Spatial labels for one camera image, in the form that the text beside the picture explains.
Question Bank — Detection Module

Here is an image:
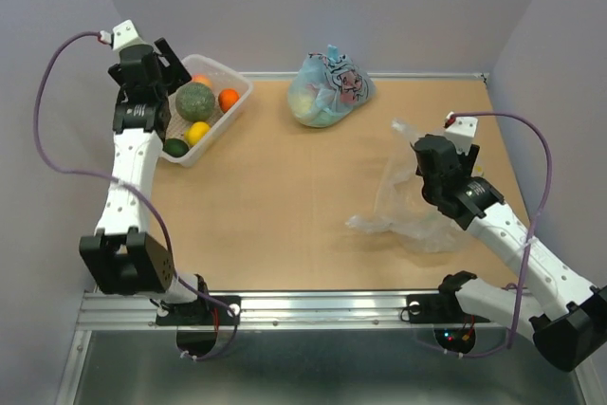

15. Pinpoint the red fruit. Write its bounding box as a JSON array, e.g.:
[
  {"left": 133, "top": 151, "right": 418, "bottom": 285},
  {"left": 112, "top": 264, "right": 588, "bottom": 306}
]
[{"left": 192, "top": 74, "right": 213, "bottom": 89}]

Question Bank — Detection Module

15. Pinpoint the green netted melon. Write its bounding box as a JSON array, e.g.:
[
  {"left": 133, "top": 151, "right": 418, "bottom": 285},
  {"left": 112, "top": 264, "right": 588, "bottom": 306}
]
[{"left": 175, "top": 82, "right": 215, "bottom": 122}]

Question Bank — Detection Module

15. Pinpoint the clear plastic fruit bag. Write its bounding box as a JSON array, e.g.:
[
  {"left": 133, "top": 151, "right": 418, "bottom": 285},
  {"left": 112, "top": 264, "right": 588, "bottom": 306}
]
[{"left": 346, "top": 119, "right": 468, "bottom": 253}]

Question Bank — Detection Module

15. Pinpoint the orange fruit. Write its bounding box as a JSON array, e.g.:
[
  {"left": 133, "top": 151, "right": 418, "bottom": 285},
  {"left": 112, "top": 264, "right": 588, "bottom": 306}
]
[{"left": 217, "top": 88, "right": 240, "bottom": 113}]

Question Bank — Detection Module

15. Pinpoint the yellow fruit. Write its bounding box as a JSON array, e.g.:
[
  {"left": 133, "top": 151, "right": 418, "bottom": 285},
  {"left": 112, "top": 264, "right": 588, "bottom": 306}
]
[{"left": 184, "top": 121, "right": 211, "bottom": 148}]

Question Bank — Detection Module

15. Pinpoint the dark green avocado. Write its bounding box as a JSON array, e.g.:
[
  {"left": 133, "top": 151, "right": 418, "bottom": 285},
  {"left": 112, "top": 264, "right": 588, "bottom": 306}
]
[{"left": 163, "top": 138, "right": 190, "bottom": 158}]

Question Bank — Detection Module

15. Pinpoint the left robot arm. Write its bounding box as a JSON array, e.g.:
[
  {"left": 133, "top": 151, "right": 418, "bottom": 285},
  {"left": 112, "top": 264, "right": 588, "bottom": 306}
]
[{"left": 79, "top": 38, "right": 212, "bottom": 323}]

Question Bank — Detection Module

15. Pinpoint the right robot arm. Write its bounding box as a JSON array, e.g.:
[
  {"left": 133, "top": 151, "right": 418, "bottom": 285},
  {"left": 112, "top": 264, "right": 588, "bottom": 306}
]
[{"left": 412, "top": 134, "right": 606, "bottom": 372}]

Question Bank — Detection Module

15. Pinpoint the blue printed plastic bag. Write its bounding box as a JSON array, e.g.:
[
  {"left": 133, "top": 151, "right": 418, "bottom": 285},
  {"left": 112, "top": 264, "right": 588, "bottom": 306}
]
[{"left": 287, "top": 46, "right": 376, "bottom": 128}]

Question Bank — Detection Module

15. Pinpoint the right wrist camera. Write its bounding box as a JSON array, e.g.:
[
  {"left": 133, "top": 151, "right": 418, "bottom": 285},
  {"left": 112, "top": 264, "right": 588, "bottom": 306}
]
[{"left": 444, "top": 112, "right": 478, "bottom": 156}]

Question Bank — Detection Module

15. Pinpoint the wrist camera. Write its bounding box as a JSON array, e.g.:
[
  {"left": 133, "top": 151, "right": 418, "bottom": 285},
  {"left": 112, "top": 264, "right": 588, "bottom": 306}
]
[
  {"left": 444, "top": 112, "right": 478, "bottom": 156},
  {"left": 98, "top": 20, "right": 145, "bottom": 52}
]

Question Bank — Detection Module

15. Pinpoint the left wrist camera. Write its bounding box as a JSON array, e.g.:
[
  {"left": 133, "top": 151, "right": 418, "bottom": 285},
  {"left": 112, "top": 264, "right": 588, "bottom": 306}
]
[{"left": 98, "top": 20, "right": 145, "bottom": 52}]

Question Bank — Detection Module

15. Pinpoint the aluminium mounting rail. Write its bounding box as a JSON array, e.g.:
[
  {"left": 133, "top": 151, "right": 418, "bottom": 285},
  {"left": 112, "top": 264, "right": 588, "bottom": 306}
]
[{"left": 78, "top": 289, "right": 582, "bottom": 330}]

